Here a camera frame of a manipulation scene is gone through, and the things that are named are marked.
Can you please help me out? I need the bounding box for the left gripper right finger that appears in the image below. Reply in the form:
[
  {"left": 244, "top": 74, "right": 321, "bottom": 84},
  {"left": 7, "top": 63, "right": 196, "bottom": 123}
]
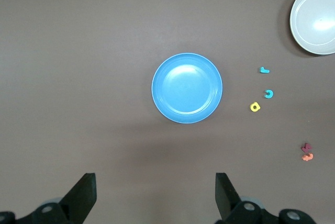
[{"left": 214, "top": 173, "right": 315, "bottom": 224}]

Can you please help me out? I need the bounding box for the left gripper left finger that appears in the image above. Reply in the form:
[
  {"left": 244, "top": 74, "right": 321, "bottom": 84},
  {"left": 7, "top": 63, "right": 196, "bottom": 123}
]
[{"left": 0, "top": 173, "right": 97, "bottom": 224}]

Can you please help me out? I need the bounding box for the blue plate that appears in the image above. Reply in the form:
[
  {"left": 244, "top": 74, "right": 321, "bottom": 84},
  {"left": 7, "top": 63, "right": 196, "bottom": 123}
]
[{"left": 151, "top": 53, "right": 224, "bottom": 125}]

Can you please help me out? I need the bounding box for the brown table cover sheet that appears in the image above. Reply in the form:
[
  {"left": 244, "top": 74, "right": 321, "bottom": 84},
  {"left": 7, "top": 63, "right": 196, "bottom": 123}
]
[{"left": 0, "top": 0, "right": 335, "bottom": 224}]

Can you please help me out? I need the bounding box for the beige plate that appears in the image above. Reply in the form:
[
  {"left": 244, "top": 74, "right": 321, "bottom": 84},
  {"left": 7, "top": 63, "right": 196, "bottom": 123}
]
[{"left": 289, "top": 0, "right": 335, "bottom": 55}]

